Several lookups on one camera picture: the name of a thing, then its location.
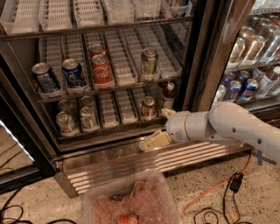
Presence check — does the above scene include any white can behind glass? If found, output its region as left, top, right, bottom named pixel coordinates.
left=213, top=85, right=227, bottom=105

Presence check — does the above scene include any blue tape cross mark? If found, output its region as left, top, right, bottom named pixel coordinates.
left=253, top=150, right=277, bottom=165

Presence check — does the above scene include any glass fridge door right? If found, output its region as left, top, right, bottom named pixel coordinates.
left=185, top=0, right=280, bottom=130

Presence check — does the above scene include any red can in bin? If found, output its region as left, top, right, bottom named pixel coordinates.
left=118, top=214, right=138, bottom=224

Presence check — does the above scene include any pepsi can behind glass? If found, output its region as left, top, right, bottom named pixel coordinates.
left=239, top=79, right=258, bottom=101
left=223, top=80, right=242, bottom=102

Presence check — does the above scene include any brown glass bottle white label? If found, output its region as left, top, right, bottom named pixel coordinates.
left=162, top=82, right=175, bottom=109

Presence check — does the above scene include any open fridge door left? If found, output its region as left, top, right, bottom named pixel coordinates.
left=0, top=55, right=55, bottom=194

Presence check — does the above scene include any black cable bottom left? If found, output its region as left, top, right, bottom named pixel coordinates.
left=0, top=186, right=77, bottom=224

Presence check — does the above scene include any red coca-cola can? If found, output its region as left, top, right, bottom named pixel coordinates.
left=91, top=54, right=113, bottom=89
left=88, top=44, right=106, bottom=58

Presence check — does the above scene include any stainless steel fridge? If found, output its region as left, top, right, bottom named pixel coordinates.
left=0, top=0, right=279, bottom=197

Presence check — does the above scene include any rear silver can bottom shelf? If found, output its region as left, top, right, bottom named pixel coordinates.
left=80, top=95, right=94, bottom=108

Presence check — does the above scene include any left blue pepsi can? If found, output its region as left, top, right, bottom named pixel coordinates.
left=32, top=62, right=61, bottom=97

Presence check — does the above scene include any green gold ginger ale can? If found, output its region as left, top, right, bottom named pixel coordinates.
left=140, top=47, right=158, bottom=81

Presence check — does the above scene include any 7up can bottom shelf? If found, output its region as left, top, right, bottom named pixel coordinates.
left=80, top=107, right=99, bottom=132

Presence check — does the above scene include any black power adapter cable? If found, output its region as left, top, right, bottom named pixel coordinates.
left=192, top=171, right=254, bottom=224

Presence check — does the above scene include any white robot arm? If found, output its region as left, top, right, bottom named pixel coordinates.
left=139, top=101, right=280, bottom=162

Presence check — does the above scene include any front red coca-cola can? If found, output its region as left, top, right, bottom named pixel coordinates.
left=91, top=54, right=113, bottom=89

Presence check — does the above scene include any rear left silver can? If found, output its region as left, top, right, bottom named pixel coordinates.
left=58, top=100, right=72, bottom=113

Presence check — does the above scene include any rear red coca-cola can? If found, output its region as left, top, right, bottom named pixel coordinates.
left=88, top=44, right=106, bottom=58

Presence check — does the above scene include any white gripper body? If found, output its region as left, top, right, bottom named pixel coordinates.
left=165, top=111, right=211, bottom=143

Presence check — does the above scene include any dark blue pepsi can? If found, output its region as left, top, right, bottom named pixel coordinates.
left=62, top=59, right=88, bottom=94

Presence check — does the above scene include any clear plastic bin bubble wrap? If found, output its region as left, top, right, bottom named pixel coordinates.
left=82, top=170, right=181, bottom=224

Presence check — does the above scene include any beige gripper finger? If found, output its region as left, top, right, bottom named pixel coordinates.
left=161, top=108, right=176, bottom=119
left=139, top=129, right=172, bottom=151

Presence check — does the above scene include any front left 7up can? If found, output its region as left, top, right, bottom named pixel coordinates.
left=56, top=111, right=79, bottom=137

